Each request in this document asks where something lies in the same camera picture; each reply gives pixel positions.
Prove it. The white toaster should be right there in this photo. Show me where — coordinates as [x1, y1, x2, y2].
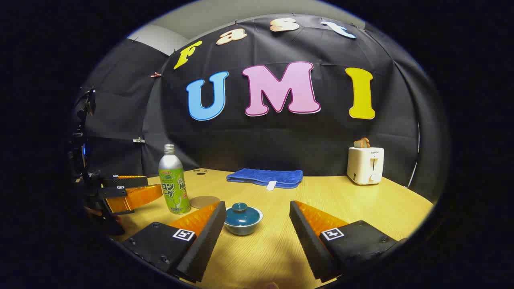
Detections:
[347, 147, 385, 186]

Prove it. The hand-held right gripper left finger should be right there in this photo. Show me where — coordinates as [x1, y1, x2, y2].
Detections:
[120, 201, 227, 283]

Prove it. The black backdrop cloth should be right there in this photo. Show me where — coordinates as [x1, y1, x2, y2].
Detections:
[74, 14, 450, 203]

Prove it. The blue teacup lid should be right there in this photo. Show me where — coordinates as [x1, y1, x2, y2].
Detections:
[225, 202, 261, 228]

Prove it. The white teacup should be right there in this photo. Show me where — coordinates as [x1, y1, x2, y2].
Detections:
[224, 207, 264, 236]

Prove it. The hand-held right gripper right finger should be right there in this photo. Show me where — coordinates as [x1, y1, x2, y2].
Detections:
[289, 200, 408, 283]

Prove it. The round brown coaster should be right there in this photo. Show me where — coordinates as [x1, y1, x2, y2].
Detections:
[189, 195, 221, 209]

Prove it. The silver green label water bottle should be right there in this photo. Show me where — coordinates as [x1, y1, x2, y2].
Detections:
[158, 143, 192, 214]

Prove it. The folded blue towel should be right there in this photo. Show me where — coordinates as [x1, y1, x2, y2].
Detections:
[226, 168, 304, 189]

